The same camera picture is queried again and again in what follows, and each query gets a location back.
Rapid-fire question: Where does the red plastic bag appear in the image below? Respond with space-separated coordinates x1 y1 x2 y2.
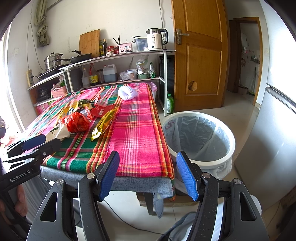
60 112 90 133

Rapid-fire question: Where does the gold foil snack wrapper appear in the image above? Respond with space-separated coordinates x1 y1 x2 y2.
91 108 118 141

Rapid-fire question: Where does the green pea snack bag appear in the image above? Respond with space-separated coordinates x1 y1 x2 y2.
78 99 94 109

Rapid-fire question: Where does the white foam fruit net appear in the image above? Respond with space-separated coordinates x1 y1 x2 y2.
118 85 138 100

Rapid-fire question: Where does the white trash bin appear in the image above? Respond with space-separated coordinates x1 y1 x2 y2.
161 111 236 180

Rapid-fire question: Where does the person's left hand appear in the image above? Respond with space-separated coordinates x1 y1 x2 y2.
1 185 28 225

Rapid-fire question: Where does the grey under cloth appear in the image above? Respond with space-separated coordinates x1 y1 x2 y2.
40 165 176 219

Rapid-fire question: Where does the pink plastic basket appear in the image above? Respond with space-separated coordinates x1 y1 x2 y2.
51 83 67 98

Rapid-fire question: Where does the silver refrigerator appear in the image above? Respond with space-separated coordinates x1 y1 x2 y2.
234 1 295 210

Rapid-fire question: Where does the plaid pink green tablecloth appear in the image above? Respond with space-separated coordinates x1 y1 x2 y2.
16 83 174 179

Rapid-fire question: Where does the black induction cooktop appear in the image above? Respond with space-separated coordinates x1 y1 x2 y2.
38 66 61 80

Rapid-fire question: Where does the stainless steel steamer pot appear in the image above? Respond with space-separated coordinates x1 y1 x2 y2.
44 52 63 70

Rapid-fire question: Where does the clear plastic bottle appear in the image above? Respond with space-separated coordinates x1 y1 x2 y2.
82 68 90 88

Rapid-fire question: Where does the green bottle on floor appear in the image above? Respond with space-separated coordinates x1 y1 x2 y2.
166 93 174 114

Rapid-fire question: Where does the soy sauce bottle yellow label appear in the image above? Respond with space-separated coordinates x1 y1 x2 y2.
89 63 99 86

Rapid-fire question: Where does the black frying pan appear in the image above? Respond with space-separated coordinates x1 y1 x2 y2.
60 50 92 64

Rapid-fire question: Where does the white vinegar jug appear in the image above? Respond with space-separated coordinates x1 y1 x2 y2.
103 64 117 83

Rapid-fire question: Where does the pink storage bin lid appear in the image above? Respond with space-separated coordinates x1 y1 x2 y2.
147 81 158 92

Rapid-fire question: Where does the wooden cutting board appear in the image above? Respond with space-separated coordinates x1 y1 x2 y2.
79 29 100 58

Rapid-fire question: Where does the white metal shelf rack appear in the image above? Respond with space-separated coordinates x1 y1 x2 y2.
26 49 177 117

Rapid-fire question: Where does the pink utensil holder box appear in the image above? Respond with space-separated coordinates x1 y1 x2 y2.
118 43 133 54

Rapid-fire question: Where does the wooden door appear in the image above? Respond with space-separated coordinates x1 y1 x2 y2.
171 0 230 111

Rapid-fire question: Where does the clear plastic storage container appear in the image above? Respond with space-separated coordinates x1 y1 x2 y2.
132 37 147 51

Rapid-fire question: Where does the white electric kettle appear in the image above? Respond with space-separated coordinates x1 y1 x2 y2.
146 28 169 51

